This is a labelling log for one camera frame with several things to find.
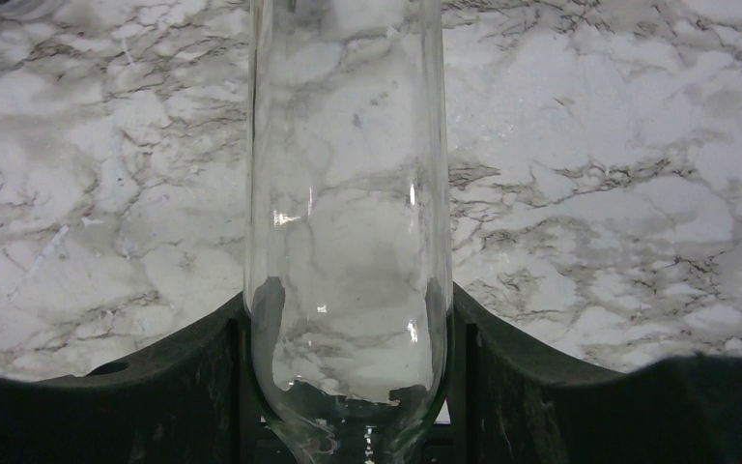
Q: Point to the clear tall glass bottle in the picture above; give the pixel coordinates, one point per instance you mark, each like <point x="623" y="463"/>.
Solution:
<point x="347" y="272"/>

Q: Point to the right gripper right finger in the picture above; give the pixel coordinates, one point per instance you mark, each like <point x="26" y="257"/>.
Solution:
<point x="515" y="399"/>

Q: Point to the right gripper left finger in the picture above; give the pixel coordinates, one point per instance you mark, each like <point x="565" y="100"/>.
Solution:
<point x="183" y="399"/>

